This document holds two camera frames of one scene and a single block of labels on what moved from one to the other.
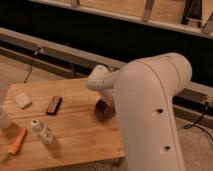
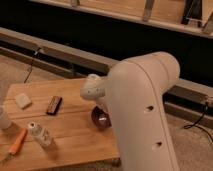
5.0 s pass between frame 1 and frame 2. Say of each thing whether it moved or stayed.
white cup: stayed
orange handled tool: stayed
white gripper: moved
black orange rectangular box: stayed
